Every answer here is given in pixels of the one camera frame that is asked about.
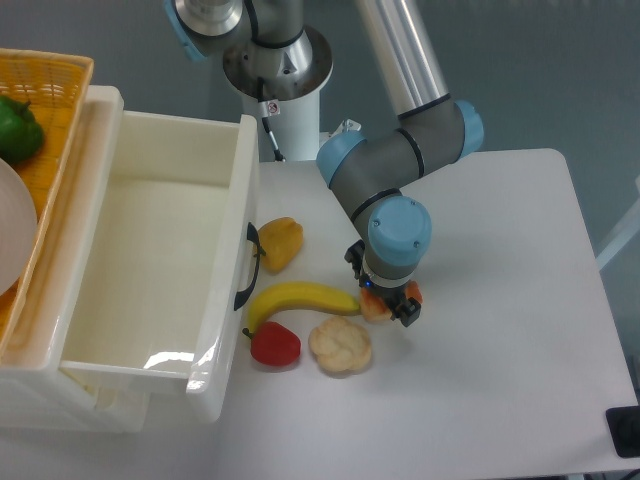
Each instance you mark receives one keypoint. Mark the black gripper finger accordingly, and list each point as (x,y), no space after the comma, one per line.
(405,310)

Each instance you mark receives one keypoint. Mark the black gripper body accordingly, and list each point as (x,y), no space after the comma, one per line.
(391,291)

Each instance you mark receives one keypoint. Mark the square toasted bread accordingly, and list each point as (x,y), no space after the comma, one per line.
(373,308)

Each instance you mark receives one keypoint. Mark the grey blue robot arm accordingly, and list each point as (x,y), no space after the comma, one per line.
(366,177)

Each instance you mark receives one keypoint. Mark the round white bread roll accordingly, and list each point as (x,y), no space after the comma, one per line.
(340,345)

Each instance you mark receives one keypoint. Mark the yellow banana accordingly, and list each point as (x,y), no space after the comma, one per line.
(299,295)

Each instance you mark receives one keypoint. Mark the yellow bell pepper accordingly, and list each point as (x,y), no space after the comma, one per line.
(281,239)

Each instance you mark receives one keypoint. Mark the red bell pepper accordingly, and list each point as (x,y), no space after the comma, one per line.
(273,345)

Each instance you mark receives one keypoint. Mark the white plastic drawer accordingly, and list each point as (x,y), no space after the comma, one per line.
(155,310)

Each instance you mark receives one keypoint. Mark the black device at table edge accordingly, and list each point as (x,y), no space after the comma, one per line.
(623,423)

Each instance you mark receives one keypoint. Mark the beige round plate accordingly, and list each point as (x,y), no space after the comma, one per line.
(18,226)

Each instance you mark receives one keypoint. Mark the yellow woven basket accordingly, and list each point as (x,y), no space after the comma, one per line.
(56,85)

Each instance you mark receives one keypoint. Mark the white plastic drawer cabinet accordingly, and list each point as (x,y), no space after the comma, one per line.
(35,392)

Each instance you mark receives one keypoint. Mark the green bell pepper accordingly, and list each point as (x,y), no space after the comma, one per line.
(22,137)

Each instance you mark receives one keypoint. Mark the black drawer handle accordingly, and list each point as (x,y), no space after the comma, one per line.
(257,253)

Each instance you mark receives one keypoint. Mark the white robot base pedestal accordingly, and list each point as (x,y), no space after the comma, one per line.
(280,88)

